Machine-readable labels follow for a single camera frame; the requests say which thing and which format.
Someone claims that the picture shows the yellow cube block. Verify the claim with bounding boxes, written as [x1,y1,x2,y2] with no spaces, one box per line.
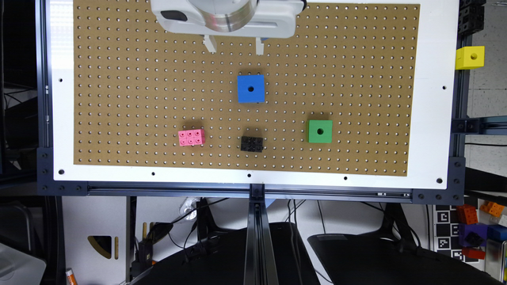
[456,46,485,70]

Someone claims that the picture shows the white board panel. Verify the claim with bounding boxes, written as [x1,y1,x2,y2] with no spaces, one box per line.
[44,0,460,190]

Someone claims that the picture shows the blue cube block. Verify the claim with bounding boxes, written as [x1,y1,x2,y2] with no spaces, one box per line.
[237,74,265,104]

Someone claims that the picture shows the dark aluminium frame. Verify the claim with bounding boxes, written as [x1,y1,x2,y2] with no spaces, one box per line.
[34,0,507,285]

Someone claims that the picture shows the orange yellow brick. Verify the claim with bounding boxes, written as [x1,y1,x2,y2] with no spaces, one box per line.
[479,201,505,218]

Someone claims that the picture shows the orange glue tube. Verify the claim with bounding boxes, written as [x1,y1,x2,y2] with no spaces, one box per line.
[66,268,78,285]

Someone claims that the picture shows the black lego brick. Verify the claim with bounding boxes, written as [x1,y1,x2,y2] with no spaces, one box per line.
[240,136,264,153]

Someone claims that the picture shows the brown pegboard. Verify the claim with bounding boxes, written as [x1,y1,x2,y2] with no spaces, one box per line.
[73,1,421,176]

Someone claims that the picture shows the purple block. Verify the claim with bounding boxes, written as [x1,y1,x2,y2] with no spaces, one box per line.
[459,223,488,247]

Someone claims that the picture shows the blue block on shelf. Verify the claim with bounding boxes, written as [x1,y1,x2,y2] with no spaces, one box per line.
[487,225,507,241]

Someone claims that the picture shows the black chair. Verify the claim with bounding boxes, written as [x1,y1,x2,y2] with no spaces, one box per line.
[132,222,319,285]
[308,234,501,285]

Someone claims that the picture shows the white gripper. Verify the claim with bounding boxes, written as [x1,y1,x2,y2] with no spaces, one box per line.
[151,0,305,55]

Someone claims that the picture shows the green cube block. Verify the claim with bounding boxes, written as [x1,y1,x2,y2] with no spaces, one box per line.
[307,120,333,143]

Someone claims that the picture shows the fiducial marker sheet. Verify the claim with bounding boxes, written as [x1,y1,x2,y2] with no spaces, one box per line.
[432,205,478,264]

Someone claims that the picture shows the pink lego brick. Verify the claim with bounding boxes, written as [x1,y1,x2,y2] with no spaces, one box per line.
[177,129,205,146]

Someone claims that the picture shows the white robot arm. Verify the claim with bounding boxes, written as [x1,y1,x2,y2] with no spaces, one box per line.
[151,0,307,55]

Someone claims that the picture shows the black chair right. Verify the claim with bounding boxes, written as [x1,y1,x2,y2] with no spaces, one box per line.
[308,234,501,285]

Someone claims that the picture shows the orange lego brick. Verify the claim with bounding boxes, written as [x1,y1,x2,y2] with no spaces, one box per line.
[456,204,478,225]

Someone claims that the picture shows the black chair left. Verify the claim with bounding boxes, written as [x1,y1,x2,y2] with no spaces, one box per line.
[132,222,319,285]

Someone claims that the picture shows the red lego brick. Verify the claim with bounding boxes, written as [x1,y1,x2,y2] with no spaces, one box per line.
[462,247,486,260]

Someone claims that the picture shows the black block stack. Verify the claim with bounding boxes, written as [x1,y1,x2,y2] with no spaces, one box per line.
[458,0,486,36]

